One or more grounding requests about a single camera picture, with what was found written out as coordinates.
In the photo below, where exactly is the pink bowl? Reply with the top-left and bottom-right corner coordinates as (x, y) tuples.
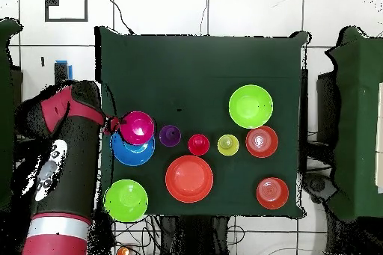
(119, 111), (156, 146)

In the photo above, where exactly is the green bowl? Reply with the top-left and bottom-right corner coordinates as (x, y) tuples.
(103, 179), (150, 224)
(228, 84), (274, 129)

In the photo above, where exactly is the large orange bowl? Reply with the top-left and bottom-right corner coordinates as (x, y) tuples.
(165, 155), (215, 204)

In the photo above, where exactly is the blue bowl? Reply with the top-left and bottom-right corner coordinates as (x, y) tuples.
(109, 131), (156, 167)

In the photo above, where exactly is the purple cup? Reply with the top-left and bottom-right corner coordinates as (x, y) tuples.
(159, 124), (183, 148)

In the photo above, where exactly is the red cup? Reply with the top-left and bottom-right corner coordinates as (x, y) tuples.
(187, 133), (211, 156)

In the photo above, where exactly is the dark green table cloth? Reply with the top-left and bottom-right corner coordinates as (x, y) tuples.
(94, 25), (309, 219)

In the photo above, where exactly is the green covered side table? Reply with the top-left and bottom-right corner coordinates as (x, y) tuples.
(325, 26), (383, 224)
(0, 17), (29, 215)

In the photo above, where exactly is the yellow cup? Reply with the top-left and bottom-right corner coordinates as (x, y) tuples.
(216, 134), (240, 156)

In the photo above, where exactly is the small orange bowl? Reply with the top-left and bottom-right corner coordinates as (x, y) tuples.
(245, 125), (279, 159)
(256, 176), (290, 210)

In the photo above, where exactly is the gray chair base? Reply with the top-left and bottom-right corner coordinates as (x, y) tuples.
(301, 172), (337, 205)

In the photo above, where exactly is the black stool frame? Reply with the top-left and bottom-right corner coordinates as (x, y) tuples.
(53, 61), (71, 86)

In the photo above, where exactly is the bundle of floor cables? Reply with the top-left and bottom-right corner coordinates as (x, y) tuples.
(113, 215), (162, 255)

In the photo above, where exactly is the black floor cable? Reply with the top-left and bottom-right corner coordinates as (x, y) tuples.
(105, 0), (135, 35)

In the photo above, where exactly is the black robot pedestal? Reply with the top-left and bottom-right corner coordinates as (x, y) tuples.
(159, 215), (230, 255)

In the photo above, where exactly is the thin floor cable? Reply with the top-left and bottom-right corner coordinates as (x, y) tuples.
(199, 0), (209, 36)

